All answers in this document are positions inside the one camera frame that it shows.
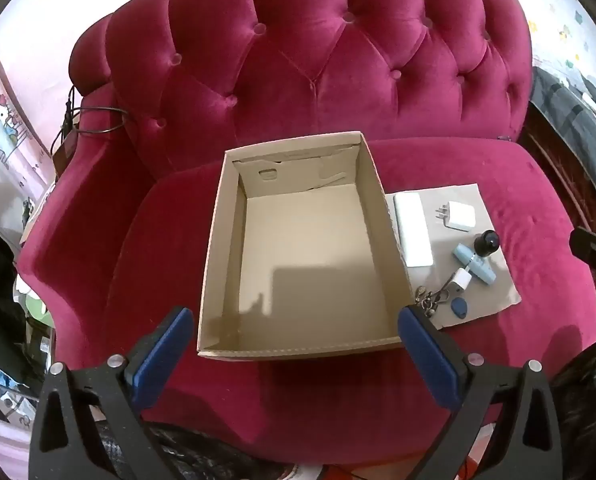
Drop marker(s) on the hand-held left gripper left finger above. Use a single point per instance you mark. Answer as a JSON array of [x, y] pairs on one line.
[[162, 355]]

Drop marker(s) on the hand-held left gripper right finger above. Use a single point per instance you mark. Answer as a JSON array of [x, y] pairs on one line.
[[430, 360]]

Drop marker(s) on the light blue tube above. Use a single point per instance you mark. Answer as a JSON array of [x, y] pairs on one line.
[[485, 275]]

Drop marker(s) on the white power bank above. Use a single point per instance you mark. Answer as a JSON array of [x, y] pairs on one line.
[[412, 230]]

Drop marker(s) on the white charger plug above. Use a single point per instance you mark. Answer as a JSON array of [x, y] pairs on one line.
[[458, 216]]

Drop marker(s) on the cardboard box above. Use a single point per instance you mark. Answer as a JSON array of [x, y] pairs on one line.
[[303, 240]]

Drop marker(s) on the blue key fob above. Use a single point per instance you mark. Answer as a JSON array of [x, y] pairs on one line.
[[459, 306]]

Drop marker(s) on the small white adapter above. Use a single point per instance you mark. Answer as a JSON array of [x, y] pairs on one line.
[[460, 280]]

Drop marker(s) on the grey cardboard sheet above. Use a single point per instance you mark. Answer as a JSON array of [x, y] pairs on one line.
[[498, 287]]

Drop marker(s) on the dark grey cloth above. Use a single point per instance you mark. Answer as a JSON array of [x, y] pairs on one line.
[[563, 105]]

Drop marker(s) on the person's black clothing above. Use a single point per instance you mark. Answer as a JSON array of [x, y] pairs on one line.
[[588, 400]]

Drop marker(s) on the brown hang tag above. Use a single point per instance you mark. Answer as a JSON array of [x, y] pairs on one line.
[[67, 149]]

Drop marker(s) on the flower print cloth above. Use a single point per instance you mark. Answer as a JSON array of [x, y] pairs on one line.
[[568, 20]]

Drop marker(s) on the cartoon cat print curtain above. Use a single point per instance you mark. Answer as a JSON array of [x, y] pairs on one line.
[[2, 110]]

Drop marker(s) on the red tufted velvet sofa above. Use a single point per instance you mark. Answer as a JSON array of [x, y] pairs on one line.
[[303, 60]]

